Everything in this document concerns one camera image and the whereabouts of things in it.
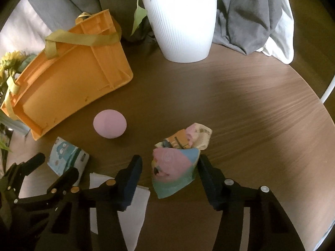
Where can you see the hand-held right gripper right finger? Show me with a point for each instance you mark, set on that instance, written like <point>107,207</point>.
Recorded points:
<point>209,183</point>

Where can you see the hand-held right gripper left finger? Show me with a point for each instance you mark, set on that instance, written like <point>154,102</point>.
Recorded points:
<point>130,183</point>

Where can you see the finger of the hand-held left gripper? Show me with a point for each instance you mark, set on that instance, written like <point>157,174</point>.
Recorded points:
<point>31,164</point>
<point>66,177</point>

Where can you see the pastel patchwork cloth pouch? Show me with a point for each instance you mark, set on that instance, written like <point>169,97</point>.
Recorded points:
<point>175,172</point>

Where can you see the light blue tissue pack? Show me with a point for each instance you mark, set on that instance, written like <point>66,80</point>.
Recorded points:
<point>65,157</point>

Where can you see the white folded cloth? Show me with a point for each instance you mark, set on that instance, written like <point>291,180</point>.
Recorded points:
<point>136,214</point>

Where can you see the pink egg-shaped sponge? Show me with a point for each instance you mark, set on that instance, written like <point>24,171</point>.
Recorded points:
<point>110,124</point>

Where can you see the sunflower bouquet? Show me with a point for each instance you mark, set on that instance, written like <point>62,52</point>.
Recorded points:
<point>10,60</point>

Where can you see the beige curtain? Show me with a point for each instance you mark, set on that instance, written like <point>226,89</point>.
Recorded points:
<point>31,18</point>

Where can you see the white hoop pipe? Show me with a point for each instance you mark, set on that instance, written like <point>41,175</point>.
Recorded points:
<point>328,91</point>

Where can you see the white curtain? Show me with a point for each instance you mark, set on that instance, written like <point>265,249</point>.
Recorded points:
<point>281,39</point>

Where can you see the white ribbed plant pot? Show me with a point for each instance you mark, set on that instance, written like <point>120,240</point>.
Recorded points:
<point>180,23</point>

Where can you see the grey curtain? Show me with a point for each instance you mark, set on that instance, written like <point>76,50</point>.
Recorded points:
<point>243,18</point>

